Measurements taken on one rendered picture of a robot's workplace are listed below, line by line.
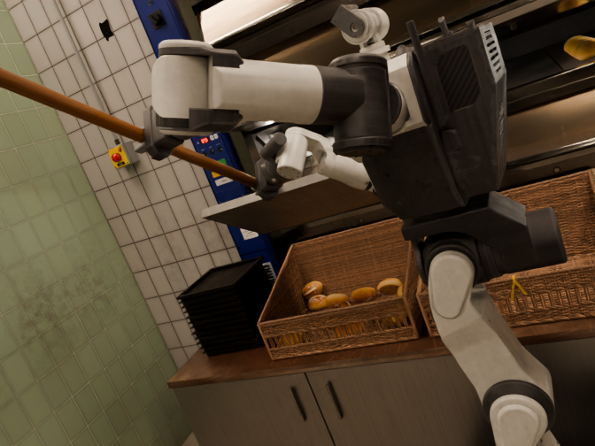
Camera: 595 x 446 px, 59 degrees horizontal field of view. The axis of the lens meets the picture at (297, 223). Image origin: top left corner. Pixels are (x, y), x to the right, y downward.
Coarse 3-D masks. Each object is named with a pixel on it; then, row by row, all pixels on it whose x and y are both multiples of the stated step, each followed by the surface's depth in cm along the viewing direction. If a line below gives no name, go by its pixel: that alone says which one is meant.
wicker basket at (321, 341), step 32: (384, 224) 205; (288, 256) 217; (320, 256) 218; (384, 256) 206; (288, 288) 210; (352, 288) 213; (416, 288) 177; (288, 320) 180; (320, 320) 176; (352, 320) 171; (384, 320) 167; (416, 320) 167; (288, 352) 185; (320, 352) 179
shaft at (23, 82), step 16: (0, 80) 85; (16, 80) 87; (32, 96) 91; (48, 96) 92; (64, 96) 95; (80, 112) 98; (96, 112) 101; (112, 128) 105; (128, 128) 108; (192, 160) 126; (208, 160) 130; (224, 176) 139; (240, 176) 142
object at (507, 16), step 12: (540, 0) 152; (552, 0) 150; (564, 0) 151; (576, 0) 156; (588, 0) 160; (516, 12) 155; (528, 12) 154; (540, 12) 158; (552, 12) 163; (480, 24) 159; (492, 24) 158; (504, 24) 159; (516, 24) 164; (528, 24) 169
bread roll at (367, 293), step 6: (360, 288) 202; (366, 288) 201; (372, 288) 202; (354, 294) 203; (360, 294) 201; (366, 294) 201; (372, 294) 201; (354, 300) 203; (360, 300) 202; (366, 300) 201
